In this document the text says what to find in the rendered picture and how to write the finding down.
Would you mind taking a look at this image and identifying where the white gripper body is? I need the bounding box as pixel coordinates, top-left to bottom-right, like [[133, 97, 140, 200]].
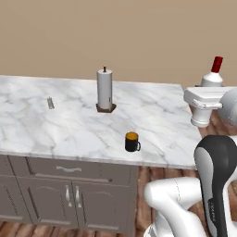
[[183, 86, 229, 111]]

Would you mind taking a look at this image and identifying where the white liquor bottle red cap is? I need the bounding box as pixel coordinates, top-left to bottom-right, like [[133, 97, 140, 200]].
[[190, 56, 224, 129]]

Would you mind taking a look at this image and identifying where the black mug orange inside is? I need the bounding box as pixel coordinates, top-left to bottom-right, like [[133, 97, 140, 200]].
[[124, 131, 143, 153]]

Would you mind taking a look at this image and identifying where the grey cabinet door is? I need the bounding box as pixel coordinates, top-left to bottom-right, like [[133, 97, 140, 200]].
[[0, 175, 32, 224], [71, 181, 135, 235], [17, 176, 80, 229]]

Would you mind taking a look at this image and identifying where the small grey candle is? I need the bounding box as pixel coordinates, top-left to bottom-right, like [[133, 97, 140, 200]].
[[46, 95, 56, 110]]

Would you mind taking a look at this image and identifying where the brown paper towel holder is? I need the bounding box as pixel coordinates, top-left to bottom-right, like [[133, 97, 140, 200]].
[[95, 65, 118, 114]]

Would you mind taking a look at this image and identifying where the white paper towel roll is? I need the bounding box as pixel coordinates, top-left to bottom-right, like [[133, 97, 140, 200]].
[[96, 69, 114, 111]]

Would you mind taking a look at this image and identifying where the wide grey drawer front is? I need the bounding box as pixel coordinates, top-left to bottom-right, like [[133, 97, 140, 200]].
[[25, 156, 139, 187]]

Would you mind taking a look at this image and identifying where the narrow grey drawer front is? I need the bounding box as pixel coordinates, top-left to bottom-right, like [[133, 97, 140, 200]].
[[0, 155, 16, 178]]

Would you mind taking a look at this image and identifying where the silver drawer handle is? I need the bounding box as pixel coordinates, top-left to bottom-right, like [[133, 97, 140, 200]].
[[56, 165, 83, 173]]

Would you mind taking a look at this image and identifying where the silver cabinet door handle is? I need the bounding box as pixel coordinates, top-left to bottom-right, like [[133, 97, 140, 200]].
[[74, 185, 83, 209], [64, 184, 73, 208]]

